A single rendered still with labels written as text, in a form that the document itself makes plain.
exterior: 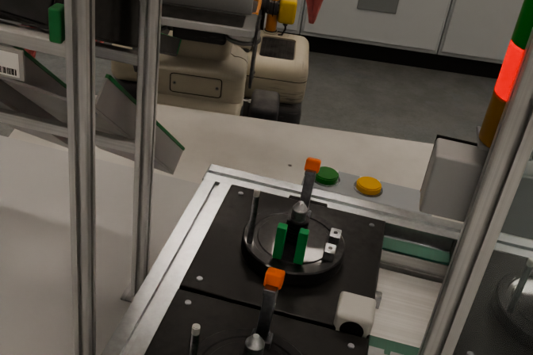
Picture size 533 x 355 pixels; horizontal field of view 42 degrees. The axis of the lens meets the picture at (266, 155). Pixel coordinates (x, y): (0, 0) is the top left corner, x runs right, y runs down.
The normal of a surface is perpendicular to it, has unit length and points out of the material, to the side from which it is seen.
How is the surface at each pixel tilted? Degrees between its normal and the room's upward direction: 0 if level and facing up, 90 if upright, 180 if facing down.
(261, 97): 0
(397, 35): 90
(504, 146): 90
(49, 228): 0
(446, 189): 90
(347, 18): 90
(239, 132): 0
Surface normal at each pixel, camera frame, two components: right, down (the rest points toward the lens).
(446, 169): -0.22, 0.49
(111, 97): 0.91, 0.31
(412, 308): 0.13, -0.84
